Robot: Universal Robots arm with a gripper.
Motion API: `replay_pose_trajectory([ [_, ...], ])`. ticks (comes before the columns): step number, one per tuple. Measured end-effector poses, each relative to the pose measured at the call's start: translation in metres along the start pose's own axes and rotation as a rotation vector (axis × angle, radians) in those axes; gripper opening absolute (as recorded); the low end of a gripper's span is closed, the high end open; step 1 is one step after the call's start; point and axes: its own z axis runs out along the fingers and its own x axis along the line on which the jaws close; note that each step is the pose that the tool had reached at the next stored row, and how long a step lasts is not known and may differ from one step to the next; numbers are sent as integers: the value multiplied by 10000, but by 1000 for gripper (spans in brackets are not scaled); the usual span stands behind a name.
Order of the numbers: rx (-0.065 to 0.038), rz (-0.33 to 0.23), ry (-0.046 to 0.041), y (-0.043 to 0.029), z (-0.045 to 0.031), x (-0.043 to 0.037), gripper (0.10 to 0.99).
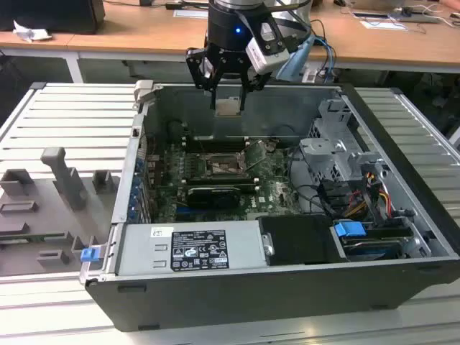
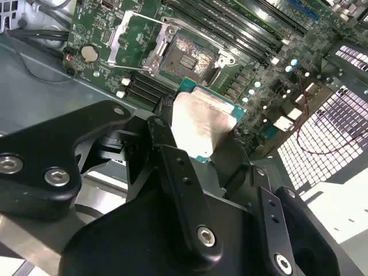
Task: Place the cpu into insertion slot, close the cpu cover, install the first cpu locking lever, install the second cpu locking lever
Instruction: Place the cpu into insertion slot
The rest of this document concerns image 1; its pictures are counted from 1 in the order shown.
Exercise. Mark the grey power supply unit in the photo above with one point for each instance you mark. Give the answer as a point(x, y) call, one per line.
point(143, 251)

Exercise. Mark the black plastic shroud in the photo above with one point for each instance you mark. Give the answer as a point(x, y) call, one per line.
point(302, 240)

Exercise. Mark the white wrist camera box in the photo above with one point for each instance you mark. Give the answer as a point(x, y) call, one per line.
point(267, 46)

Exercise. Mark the blue disk carrier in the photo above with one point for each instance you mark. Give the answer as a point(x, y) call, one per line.
point(348, 229)

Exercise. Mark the black disk drive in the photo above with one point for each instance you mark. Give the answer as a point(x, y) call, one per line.
point(373, 246)

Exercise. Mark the white paper sheet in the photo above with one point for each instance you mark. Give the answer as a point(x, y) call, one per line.
point(382, 25)

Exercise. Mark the black graphics card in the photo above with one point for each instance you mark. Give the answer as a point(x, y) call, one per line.
point(212, 197)

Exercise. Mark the green motherboard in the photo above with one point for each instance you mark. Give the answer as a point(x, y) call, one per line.
point(276, 187)

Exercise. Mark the black open PC case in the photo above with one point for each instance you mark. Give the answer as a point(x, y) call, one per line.
point(251, 305)

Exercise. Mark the blue case latch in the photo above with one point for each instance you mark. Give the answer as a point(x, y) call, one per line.
point(90, 254)

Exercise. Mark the green RAM stick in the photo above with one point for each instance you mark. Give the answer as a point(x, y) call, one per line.
point(32, 236)

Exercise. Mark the small wooden desk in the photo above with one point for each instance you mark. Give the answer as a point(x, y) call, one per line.
point(32, 45)

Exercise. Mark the CPU socket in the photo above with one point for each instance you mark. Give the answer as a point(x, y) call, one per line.
point(219, 163)

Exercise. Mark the black box on desk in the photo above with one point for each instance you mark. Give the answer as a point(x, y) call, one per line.
point(50, 16)

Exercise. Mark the grey parts rack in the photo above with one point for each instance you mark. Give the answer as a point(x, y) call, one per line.
point(43, 215)

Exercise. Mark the long wooden desk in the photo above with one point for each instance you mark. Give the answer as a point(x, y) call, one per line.
point(151, 36)

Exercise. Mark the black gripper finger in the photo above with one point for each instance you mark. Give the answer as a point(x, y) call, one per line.
point(201, 68)
point(256, 81)

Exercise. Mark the silver metal drive cage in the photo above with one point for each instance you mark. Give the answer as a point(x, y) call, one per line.
point(323, 158)

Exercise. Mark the black RAM stick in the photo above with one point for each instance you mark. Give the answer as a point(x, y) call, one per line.
point(215, 143)
point(219, 179)

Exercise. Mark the crumpled white paper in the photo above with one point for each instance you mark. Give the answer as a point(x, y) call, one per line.
point(30, 33)

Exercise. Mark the silver CPU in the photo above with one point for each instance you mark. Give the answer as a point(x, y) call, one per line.
point(227, 107)

